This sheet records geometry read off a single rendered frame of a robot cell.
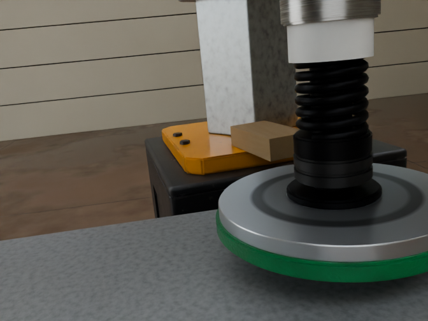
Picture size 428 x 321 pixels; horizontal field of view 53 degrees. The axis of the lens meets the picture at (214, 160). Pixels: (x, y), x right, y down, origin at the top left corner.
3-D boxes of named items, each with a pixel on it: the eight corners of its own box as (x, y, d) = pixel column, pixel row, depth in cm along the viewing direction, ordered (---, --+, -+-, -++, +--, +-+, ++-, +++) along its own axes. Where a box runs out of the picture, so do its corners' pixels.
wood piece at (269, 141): (231, 145, 108) (229, 126, 107) (266, 138, 111) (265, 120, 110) (271, 162, 90) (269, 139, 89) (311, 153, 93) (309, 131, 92)
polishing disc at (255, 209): (186, 199, 45) (185, 187, 45) (344, 160, 53) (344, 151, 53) (309, 295, 26) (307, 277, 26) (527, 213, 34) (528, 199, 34)
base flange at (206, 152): (161, 139, 144) (159, 125, 143) (295, 120, 155) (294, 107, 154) (188, 178, 98) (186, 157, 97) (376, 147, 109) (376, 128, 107)
